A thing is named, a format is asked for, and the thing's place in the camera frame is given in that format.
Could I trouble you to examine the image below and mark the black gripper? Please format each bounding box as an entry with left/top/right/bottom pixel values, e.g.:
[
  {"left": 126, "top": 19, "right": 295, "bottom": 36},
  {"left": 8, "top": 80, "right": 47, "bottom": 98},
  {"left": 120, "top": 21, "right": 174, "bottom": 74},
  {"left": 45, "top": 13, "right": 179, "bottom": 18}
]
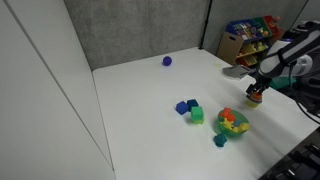
[{"left": 245, "top": 75, "right": 272, "bottom": 99}]

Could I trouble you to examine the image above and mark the small orange bowl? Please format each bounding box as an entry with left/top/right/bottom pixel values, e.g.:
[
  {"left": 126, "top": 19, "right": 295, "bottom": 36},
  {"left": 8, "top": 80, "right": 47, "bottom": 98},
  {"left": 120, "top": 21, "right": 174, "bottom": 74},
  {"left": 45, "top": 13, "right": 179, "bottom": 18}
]
[{"left": 249, "top": 92, "right": 263, "bottom": 101}]

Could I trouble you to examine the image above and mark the small yellow bowl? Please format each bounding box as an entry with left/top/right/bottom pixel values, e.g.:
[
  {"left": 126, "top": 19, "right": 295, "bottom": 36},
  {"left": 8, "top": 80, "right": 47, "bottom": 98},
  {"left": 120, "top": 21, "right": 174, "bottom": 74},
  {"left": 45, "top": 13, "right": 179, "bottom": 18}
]
[{"left": 244, "top": 99, "right": 262, "bottom": 109}]

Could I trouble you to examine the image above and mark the large green bowl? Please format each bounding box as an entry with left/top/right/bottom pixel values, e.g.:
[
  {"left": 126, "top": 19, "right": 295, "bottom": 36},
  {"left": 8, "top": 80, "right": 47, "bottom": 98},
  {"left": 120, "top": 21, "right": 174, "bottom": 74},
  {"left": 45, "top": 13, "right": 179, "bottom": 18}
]
[{"left": 216, "top": 109, "right": 251, "bottom": 138}]

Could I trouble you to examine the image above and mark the grey metal plate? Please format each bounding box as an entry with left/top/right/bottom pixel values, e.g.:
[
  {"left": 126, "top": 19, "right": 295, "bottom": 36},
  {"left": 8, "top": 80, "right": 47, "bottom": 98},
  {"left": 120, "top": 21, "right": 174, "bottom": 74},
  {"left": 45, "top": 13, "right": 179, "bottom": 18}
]
[{"left": 222, "top": 64, "right": 256, "bottom": 81}]

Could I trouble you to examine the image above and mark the orange toy piece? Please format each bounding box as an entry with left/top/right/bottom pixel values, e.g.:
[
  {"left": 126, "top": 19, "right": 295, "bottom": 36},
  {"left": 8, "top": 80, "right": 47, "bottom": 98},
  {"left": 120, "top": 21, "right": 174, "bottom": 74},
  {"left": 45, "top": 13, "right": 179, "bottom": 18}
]
[{"left": 219, "top": 107, "right": 238, "bottom": 122}]

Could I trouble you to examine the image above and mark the yellow toy piece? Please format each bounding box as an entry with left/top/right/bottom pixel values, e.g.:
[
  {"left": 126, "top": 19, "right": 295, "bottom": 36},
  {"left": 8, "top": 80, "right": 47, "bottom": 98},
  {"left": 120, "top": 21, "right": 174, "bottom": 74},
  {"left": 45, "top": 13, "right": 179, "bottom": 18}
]
[{"left": 221, "top": 118, "right": 236, "bottom": 130}]

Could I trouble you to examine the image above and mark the yellow storage bin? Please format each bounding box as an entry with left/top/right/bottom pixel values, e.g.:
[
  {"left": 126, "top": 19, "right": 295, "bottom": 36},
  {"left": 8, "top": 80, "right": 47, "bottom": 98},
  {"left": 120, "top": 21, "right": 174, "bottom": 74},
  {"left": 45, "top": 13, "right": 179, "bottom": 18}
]
[{"left": 239, "top": 43, "right": 258, "bottom": 56}]

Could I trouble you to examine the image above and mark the wooden toy shelf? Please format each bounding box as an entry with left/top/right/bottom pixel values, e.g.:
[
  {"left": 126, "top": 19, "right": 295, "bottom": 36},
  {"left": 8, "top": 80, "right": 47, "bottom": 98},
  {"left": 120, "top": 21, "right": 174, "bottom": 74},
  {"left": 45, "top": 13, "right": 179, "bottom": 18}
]
[{"left": 216, "top": 14, "right": 287, "bottom": 68}]

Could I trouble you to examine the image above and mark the teal toy block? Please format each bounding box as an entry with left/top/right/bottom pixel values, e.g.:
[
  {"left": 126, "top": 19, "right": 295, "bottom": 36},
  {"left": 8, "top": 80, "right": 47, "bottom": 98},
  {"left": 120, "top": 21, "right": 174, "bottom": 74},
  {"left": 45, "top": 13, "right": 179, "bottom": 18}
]
[{"left": 213, "top": 132, "right": 228, "bottom": 148}]

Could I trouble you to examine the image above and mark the green cube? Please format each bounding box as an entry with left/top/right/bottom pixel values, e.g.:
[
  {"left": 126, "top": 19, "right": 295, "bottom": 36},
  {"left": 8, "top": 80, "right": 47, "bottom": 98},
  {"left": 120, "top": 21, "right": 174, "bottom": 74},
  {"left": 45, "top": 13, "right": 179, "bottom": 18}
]
[{"left": 190, "top": 106, "right": 205, "bottom": 122}]

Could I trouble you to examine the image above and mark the dark blue cube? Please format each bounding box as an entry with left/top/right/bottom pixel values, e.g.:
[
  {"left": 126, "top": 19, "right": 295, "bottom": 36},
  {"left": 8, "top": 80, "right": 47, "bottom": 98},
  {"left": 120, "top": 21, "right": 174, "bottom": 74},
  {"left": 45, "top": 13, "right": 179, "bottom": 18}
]
[{"left": 186, "top": 98, "right": 200, "bottom": 112}]

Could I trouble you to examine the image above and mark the blue storage bin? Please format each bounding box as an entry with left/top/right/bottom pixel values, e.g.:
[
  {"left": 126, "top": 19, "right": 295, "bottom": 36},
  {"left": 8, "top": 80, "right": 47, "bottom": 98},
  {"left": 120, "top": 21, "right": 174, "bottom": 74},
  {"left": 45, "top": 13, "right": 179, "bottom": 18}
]
[{"left": 226, "top": 19, "right": 257, "bottom": 42}]

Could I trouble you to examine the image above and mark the green storage bin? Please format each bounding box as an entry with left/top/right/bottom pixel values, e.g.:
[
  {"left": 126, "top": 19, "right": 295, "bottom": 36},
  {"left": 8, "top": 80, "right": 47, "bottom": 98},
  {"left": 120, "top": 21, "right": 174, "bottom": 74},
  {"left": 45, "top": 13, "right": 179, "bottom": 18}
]
[{"left": 251, "top": 17, "right": 273, "bottom": 36}]

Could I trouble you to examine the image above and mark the red storage bin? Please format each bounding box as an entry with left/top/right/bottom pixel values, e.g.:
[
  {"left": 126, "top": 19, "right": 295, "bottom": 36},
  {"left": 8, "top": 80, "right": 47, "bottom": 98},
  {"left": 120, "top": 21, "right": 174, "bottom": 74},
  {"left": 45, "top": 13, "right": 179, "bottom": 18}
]
[{"left": 263, "top": 14, "right": 281, "bottom": 34}]

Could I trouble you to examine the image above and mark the black pole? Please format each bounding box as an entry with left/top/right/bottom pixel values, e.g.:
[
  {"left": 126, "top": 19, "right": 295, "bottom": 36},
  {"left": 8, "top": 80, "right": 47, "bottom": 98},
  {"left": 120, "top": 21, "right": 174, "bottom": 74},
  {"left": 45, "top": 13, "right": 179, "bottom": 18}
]
[{"left": 198, "top": 0, "right": 214, "bottom": 50}]

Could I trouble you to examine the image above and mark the purple ball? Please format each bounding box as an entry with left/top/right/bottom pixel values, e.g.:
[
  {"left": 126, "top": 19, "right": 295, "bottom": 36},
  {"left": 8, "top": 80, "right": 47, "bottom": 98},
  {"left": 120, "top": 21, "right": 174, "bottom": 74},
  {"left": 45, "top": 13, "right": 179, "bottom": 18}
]
[{"left": 162, "top": 55, "right": 173, "bottom": 67}]

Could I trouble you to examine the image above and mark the black cable bundle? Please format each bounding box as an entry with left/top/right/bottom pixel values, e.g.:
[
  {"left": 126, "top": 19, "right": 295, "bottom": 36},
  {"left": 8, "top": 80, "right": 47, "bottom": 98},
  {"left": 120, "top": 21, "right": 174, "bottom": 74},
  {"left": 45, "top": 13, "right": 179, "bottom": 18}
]
[{"left": 289, "top": 64, "right": 320, "bottom": 126}]

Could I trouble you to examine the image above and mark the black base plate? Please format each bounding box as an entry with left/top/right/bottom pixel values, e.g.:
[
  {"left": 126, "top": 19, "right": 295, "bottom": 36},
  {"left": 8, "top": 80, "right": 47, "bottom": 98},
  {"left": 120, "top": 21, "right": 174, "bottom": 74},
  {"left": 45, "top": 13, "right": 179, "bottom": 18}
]
[{"left": 258, "top": 128, "right": 320, "bottom": 180}]

